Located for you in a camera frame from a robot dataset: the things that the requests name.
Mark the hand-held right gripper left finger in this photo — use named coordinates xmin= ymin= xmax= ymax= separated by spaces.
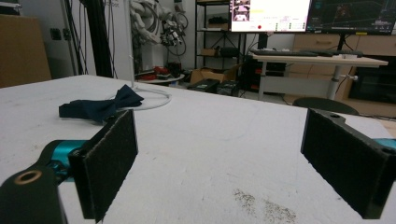
xmin=67 ymin=108 xmax=139 ymax=224

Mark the bright computer monitor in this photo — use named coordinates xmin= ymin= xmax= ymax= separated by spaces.
xmin=229 ymin=0 xmax=312 ymax=34

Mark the open cardboard box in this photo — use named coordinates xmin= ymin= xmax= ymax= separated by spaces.
xmin=190 ymin=63 xmax=243 ymax=86

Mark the black keyboard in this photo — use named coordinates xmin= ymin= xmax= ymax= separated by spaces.
xmin=250 ymin=49 xmax=320 ymax=58

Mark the white desk with monitors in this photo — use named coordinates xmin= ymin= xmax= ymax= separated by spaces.
xmin=284 ymin=32 xmax=396 ymax=119

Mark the brown cardboard panel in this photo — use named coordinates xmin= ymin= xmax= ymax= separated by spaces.
xmin=0 ymin=13 xmax=52 ymax=89

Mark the black cable bundle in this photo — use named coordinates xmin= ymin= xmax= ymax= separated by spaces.
xmin=64 ymin=0 xmax=119 ymax=78

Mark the white lamp stand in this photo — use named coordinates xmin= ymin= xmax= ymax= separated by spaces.
xmin=115 ymin=0 xmax=173 ymax=111

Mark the light wooden desk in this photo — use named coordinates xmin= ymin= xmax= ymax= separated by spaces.
xmin=251 ymin=53 xmax=389 ymax=101

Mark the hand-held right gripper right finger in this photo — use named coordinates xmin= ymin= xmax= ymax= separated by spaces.
xmin=300 ymin=107 xmax=396 ymax=220

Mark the dark computer monitor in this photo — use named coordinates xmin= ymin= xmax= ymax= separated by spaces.
xmin=306 ymin=0 xmax=396 ymax=35

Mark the dark blue bow tie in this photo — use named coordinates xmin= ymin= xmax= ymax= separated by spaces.
xmin=58 ymin=84 xmax=145 ymax=123

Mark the black metal shelf rack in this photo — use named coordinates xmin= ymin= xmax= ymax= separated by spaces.
xmin=194 ymin=0 xmax=247 ymax=71

